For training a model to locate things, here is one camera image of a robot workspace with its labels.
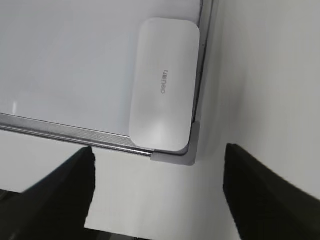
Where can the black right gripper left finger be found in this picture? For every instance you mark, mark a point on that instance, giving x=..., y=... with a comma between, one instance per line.
x=56, y=208

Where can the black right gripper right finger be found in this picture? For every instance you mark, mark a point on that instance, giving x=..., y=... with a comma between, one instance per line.
x=263, y=205

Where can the white magnetic whiteboard grey frame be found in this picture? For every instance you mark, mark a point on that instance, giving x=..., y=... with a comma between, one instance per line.
x=67, y=69

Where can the white rectangular whiteboard eraser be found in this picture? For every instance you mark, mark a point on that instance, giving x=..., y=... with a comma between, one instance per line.
x=164, y=84

